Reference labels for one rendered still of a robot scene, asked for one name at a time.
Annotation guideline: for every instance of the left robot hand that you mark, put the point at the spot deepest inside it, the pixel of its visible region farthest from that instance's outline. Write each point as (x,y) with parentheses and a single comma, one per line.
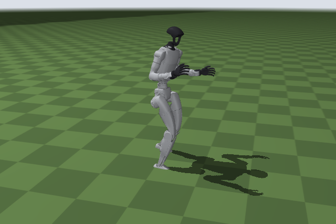
(205,71)

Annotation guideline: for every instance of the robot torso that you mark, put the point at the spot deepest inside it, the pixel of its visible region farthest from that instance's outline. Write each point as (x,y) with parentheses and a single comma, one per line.
(167,65)

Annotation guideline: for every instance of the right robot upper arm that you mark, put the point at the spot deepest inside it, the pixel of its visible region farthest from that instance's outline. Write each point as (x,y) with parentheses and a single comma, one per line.
(159,55)

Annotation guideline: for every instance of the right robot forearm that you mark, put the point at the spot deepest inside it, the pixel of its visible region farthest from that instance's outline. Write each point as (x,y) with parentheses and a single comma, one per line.
(160,76)

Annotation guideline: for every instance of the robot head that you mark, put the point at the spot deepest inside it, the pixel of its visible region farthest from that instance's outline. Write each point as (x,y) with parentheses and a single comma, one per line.
(174,32)

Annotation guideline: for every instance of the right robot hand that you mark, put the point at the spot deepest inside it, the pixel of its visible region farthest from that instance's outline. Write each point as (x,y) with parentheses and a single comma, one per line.
(178,71)

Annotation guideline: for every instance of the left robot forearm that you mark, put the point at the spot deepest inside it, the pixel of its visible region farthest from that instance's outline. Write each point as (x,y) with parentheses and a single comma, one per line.
(192,72)

